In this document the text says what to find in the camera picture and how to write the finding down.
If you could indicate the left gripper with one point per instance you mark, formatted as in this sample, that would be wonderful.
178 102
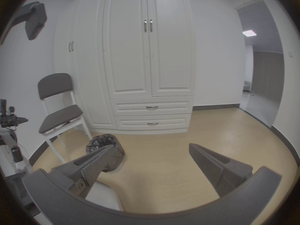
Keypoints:
8 121

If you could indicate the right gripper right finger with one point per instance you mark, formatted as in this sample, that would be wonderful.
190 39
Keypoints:
218 170

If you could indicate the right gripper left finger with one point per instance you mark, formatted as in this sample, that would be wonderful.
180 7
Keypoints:
89 167

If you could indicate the black plastic bag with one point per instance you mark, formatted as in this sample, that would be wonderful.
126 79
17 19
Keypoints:
100 140

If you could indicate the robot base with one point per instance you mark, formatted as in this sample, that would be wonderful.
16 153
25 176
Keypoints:
105 196

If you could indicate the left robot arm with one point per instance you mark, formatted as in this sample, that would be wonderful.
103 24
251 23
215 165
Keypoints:
16 155

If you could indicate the white chair with grey pads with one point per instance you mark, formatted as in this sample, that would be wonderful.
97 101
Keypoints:
55 83

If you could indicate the grey curtain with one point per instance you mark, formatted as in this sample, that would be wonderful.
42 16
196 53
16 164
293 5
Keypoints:
267 76

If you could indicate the white wardrobe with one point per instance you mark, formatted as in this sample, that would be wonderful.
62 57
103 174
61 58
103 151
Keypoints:
131 55

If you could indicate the ceiling light panel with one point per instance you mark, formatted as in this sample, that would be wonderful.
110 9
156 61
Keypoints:
249 33

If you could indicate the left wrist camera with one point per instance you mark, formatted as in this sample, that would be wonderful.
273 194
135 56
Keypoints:
3 106

